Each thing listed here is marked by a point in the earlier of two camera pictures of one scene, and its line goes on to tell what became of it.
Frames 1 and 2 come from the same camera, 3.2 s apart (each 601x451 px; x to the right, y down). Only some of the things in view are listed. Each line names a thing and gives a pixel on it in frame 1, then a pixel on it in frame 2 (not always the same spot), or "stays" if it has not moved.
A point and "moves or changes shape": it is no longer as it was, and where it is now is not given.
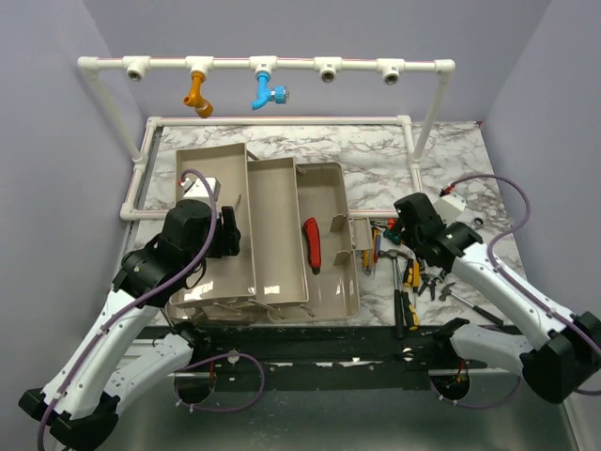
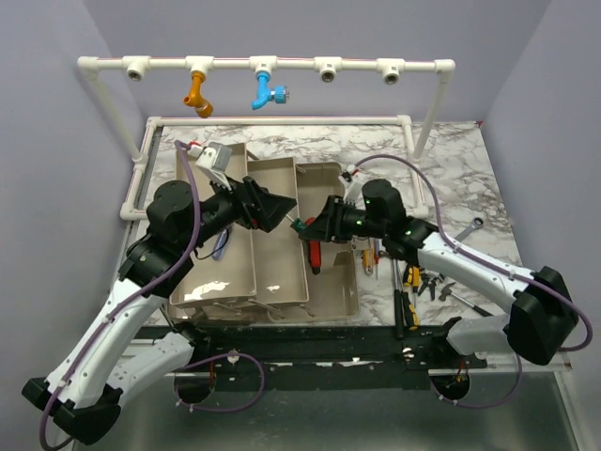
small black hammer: x=445 y=292 stays
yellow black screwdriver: x=415 y=318 stays
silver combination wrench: x=477 y=222 stays
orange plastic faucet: x=203 y=106 stays
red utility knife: x=313 y=240 stays
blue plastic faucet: x=280 y=95 stays
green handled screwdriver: x=393 y=236 moves or changes shape
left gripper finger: x=229 y=223 to x=274 y=210
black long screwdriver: x=398 y=304 stays
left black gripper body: x=222 y=243 to x=231 y=207
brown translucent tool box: x=297 y=258 stays
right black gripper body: x=412 y=243 to x=349 y=221
